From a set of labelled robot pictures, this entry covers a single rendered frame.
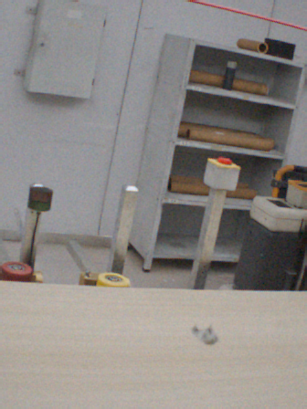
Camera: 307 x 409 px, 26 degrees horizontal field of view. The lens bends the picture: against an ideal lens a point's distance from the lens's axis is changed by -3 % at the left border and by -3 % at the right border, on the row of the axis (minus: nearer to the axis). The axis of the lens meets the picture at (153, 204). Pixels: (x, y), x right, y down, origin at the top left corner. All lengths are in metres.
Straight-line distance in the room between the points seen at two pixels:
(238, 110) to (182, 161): 0.55
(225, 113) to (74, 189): 1.20
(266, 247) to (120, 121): 1.61
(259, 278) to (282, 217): 0.34
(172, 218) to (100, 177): 0.64
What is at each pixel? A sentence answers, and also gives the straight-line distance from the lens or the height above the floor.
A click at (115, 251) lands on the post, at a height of 0.95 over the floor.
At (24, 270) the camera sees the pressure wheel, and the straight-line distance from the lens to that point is 1.69.
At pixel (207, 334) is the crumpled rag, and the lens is 1.52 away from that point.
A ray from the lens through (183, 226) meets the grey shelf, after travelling 4.92.
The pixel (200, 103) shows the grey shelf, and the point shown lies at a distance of 4.73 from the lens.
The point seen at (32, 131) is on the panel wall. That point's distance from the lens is 4.41.
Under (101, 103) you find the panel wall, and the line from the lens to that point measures 4.49.
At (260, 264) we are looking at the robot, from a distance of 3.42.
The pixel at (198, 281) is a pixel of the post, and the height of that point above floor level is 0.87.
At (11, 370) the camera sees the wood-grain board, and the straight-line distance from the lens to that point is 1.25.
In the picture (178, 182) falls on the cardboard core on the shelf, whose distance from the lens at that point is 4.48.
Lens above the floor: 1.54
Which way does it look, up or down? 15 degrees down
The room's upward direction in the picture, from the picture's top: 11 degrees clockwise
